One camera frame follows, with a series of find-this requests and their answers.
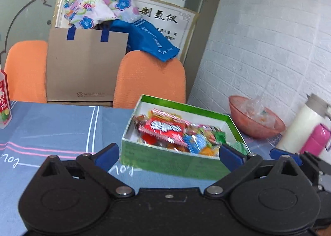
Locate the floral cloth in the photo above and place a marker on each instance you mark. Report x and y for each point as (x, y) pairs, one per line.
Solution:
(103, 3)

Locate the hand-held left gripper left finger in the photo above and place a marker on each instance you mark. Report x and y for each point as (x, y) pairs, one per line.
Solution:
(107, 153)

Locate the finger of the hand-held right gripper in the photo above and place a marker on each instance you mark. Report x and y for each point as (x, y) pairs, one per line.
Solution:
(275, 152)

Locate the red snack packet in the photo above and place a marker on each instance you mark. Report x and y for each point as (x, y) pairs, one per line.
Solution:
(165, 128)

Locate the clear plastic bag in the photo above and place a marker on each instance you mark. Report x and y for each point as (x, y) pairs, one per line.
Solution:
(258, 111)

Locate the brown paper bag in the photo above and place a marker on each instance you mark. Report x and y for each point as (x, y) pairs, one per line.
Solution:
(85, 70)

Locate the orange chair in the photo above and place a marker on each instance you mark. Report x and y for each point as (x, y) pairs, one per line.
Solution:
(25, 70)
(150, 80)

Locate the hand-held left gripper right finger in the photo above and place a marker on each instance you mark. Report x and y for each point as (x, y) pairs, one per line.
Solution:
(231, 154)

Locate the pink bowl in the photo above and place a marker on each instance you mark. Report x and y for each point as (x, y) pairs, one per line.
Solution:
(248, 127)

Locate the white thermos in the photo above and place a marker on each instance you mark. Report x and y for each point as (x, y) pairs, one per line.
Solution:
(300, 127)

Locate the green white cardboard box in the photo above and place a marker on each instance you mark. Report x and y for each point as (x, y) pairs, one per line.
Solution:
(165, 163)

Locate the blue plastic bag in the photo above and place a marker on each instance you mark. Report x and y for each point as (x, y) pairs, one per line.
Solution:
(150, 39)

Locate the pile of assorted candies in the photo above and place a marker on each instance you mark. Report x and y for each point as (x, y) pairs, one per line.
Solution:
(201, 140)

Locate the blue striped tablecloth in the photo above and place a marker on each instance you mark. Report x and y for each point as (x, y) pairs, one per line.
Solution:
(51, 127)

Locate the pink bottle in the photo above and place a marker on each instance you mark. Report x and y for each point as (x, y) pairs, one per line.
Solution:
(316, 140)

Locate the red label drink bottle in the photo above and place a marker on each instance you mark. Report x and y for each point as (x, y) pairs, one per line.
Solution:
(4, 101)

